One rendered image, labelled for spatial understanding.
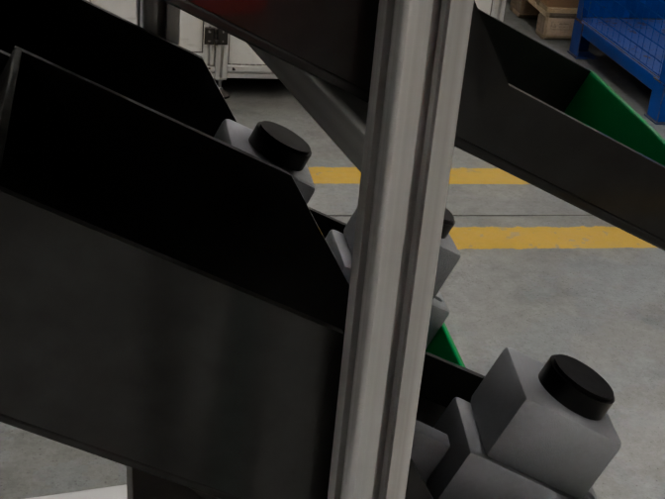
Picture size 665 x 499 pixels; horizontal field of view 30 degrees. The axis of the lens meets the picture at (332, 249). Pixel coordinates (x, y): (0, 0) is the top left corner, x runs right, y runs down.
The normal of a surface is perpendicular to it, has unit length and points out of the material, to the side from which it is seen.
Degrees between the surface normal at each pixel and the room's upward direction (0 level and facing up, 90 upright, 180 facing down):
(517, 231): 0
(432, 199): 90
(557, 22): 90
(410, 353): 90
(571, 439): 87
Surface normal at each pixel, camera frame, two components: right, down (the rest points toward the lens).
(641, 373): 0.09, -0.89
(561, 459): 0.05, 0.40
